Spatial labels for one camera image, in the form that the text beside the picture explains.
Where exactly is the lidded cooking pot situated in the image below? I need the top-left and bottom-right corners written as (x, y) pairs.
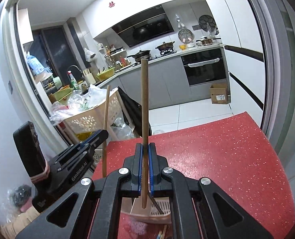
top-left (155, 41), bottom-right (175, 52)

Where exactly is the black range hood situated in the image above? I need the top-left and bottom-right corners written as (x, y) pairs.
top-left (111, 6), bottom-right (175, 48)

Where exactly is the round metal steamer rack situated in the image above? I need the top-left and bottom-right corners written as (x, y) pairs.
top-left (178, 28), bottom-right (194, 43)

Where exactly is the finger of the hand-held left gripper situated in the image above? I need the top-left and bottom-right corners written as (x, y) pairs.
top-left (80, 129), bottom-right (110, 156)

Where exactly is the clear plastic bags pile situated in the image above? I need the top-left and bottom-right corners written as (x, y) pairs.
top-left (49, 84), bottom-right (108, 125)

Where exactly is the crumpled clear plastic bag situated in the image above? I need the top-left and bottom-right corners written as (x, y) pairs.
top-left (110, 117), bottom-right (136, 140)

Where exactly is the yellow oil bottle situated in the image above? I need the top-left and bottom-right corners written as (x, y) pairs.
top-left (76, 131), bottom-right (92, 141)

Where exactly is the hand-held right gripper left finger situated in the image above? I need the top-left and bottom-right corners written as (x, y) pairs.
top-left (15, 143), bottom-right (145, 239)

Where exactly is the grey sliding door frame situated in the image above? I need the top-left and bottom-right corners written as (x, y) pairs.
top-left (237, 0), bottom-right (295, 181)

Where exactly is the cardboard box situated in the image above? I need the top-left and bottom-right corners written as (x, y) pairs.
top-left (210, 83), bottom-right (231, 104)

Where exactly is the green basin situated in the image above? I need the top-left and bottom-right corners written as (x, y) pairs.
top-left (51, 85), bottom-right (74, 103)

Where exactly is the black round hanging pan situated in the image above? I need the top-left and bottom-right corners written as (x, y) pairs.
top-left (198, 15), bottom-right (217, 32)

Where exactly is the black wok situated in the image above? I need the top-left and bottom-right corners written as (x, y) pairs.
top-left (126, 50), bottom-right (152, 62)

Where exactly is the green colander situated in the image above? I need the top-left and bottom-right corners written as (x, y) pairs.
top-left (96, 68), bottom-right (116, 81)

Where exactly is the dark slim utensil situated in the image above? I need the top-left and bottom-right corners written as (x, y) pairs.
top-left (150, 196), bottom-right (164, 216)

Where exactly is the bamboo chopstick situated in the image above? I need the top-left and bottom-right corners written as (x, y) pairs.
top-left (102, 85), bottom-right (111, 179)
top-left (141, 59), bottom-right (149, 209)

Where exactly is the white refrigerator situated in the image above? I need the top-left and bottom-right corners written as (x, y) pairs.
top-left (213, 0), bottom-right (266, 120)

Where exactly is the black jacket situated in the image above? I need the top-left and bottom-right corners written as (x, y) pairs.
top-left (118, 87), bottom-right (152, 138)

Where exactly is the beige utensil holder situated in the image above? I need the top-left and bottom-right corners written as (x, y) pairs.
top-left (130, 196), bottom-right (172, 226)

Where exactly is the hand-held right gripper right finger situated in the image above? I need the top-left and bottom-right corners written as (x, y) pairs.
top-left (149, 142), bottom-right (275, 239)

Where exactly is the spice rack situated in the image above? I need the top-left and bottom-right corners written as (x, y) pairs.
top-left (104, 45), bottom-right (128, 68)

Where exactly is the dark bundle in plastic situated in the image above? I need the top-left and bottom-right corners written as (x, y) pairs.
top-left (7, 184), bottom-right (35, 208)

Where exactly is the blue white packet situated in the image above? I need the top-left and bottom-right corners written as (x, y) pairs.
top-left (25, 52), bottom-right (46, 76)

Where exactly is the kitchen faucet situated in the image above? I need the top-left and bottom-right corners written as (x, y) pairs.
top-left (67, 65), bottom-right (84, 80)

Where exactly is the hanging white plastic bag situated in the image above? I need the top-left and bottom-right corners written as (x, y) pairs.
top-left (84, 47), bottom-right (96, 63)

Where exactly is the beige storage cart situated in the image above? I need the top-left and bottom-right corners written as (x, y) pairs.
top-left (56, 87), bottom-right (138, 161)

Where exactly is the built-in black oven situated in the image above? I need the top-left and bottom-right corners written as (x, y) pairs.
top-left (181, 48), bottom-right (229, 87)

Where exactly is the copper saucepan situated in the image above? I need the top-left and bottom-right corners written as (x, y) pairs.
top-left (196, 37), bottom-right (222, 46)

